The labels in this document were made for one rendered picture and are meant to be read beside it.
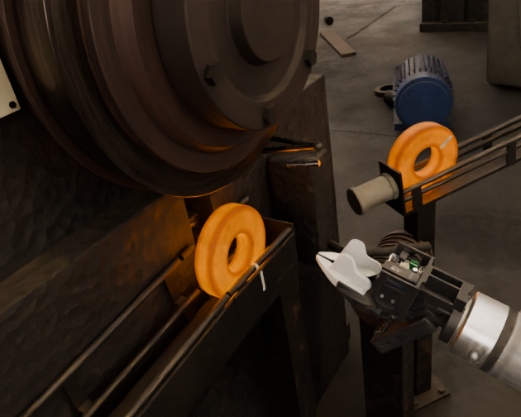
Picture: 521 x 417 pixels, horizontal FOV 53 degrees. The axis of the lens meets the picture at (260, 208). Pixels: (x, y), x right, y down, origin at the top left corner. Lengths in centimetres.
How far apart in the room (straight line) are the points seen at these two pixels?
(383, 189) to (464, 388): 72
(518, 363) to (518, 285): 123
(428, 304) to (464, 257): 131
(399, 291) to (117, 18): 47
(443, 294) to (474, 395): 88
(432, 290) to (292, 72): 34
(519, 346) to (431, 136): 53
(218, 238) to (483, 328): 39
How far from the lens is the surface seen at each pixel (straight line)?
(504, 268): 202
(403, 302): 73
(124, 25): 56
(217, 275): 82
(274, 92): 69
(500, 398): 161
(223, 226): 81
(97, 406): 78
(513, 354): 73
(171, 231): 83
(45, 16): 54
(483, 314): 73
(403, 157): 110
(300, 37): 74
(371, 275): 78
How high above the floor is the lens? 123
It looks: 31 degrees down
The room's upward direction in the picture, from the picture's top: 10 degrees counter-clockwise
